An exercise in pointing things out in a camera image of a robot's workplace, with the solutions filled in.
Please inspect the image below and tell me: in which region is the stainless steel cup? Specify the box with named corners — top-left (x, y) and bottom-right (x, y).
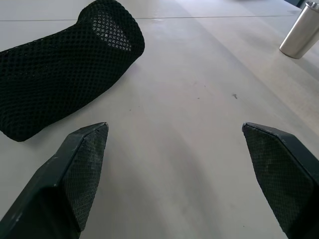
top-left (279, 0), bottom-right (319, 59)

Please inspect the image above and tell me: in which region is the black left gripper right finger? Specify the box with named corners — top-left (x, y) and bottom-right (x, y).
top-left (242, 121), bottom-right (319, 239)

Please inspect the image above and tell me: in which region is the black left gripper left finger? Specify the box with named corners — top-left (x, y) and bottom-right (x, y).
top-left (0, 121), bottom-right (110, 239)

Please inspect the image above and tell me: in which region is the black mesh pouch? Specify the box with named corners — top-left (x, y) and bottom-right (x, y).
top-left (0, 0), bottom-right (146, 142)

